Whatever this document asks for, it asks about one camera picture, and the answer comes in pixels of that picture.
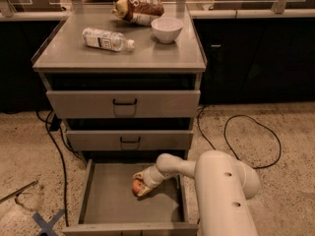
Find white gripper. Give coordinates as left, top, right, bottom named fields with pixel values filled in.
left=133, top=165, right=169, bottom=197

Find red apple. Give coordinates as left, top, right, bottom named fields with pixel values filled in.
left=132, top=179, right=144, bottom=196

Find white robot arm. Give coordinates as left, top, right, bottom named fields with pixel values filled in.
left=132, top=150, right=260, bottom=236

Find grey open bottom drawer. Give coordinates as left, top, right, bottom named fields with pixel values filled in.
left=64, top=160, right=198, bottom=236

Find grey middle drawer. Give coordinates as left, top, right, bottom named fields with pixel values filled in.
left=66, top=130, right=193, bottom=151

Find grey metal drawer cabinet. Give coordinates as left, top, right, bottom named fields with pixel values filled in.
left=33, top=4, right=206, bottom=160

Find grey top drawer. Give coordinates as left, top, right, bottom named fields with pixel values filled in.
left=46, top=90, right=200, bottom=119

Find blue tape cross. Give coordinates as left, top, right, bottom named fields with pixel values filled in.
left=32, top=209, right=64, bottom=236

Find metal bar on floor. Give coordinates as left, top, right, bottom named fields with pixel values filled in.
left=0, top=180, right=38, bottom=204

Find clear plastic water bottle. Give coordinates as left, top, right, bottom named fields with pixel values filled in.
left=82, top=28, right=135, bottom=52

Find white ceramic bowl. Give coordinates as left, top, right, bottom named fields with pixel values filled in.
left=152, top=17, right=183, bottom=43

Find brown chip bag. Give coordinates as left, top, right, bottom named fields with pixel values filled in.
left=111, top=0, right=164, bottom=26

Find black middle drawer handle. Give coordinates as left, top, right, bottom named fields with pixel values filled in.
left=120, top=137, right=141, bottom=144

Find black drawer handle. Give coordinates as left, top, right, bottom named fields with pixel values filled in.
left=120, top=137, right=141, bottom=144
left=112, top=98, right=138, bottom=106

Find black top drawer handle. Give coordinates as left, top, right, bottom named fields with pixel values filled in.
left=112, top=98, right=138, bottom=106

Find black cable on right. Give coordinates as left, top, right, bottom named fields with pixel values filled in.
left=195, top=103, right=283, bottom=170

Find black cable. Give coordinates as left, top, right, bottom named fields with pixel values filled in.
left=195, top=103, right=283, bottom=170
left=34, top=109, right=83, bottom=228

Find black cable on left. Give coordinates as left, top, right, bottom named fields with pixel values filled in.
left=34, top=109, right=83, bottom=228

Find dark lower wall cabinets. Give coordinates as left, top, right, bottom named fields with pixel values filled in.
left=194, top=18, right=315, bottom=104

